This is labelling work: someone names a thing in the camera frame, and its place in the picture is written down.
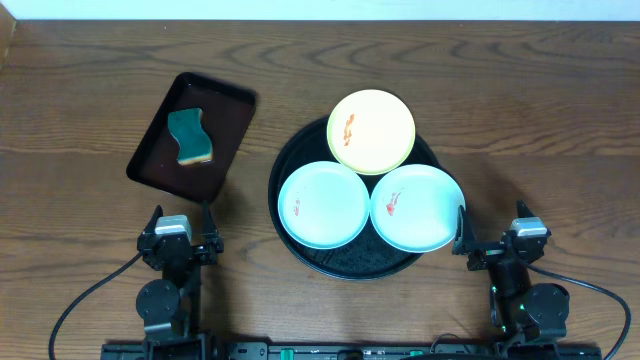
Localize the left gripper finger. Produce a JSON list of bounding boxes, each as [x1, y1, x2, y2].
[[141, 205, 163, 239], [201, 201, 219, 241]]

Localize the green yellow sponge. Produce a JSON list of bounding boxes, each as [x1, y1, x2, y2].
[[167, 108, 213, 166]]

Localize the light blue plate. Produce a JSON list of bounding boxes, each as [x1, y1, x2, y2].
[[370, 164, 466, 253], [277, 161, 370, 250]]

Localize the yellow plate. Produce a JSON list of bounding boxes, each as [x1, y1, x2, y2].
[[326, 89, 416, 175]]

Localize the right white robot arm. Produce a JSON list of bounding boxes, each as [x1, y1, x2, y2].
[[452, 201, 570, 359]]

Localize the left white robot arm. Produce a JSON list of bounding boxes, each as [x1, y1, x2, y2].
[[136, 202, 224, 360]]

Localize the dark rectangular tray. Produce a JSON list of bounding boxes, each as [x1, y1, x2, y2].
[[126, 72, 257, 203]]

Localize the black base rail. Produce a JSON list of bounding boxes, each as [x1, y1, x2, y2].
[[100, 342, 602, 360]]

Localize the left black cable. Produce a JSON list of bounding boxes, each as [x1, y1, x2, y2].
[[48, 251, 145, 360]]

